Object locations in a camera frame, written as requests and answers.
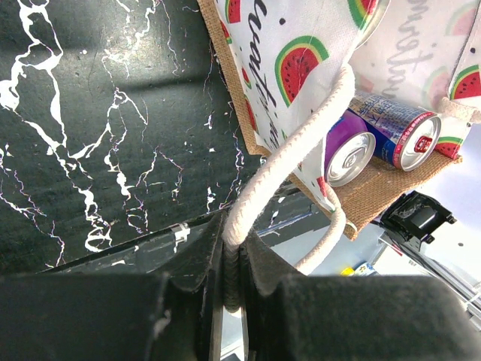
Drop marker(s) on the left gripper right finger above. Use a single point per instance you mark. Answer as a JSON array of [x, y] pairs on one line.
[[291, 316]]

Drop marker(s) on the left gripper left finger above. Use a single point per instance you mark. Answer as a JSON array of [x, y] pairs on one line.
[[171, 313]]

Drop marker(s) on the purple drink can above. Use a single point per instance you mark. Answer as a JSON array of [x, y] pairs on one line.
[[349, 148]]

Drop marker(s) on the blue energy drink can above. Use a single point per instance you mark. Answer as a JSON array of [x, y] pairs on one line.
[[405, 136]]

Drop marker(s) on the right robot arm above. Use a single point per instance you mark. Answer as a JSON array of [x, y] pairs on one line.
[[419, 227]]

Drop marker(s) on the yellow capped bottle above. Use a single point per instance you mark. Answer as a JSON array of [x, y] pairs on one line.
[[364, 269]]

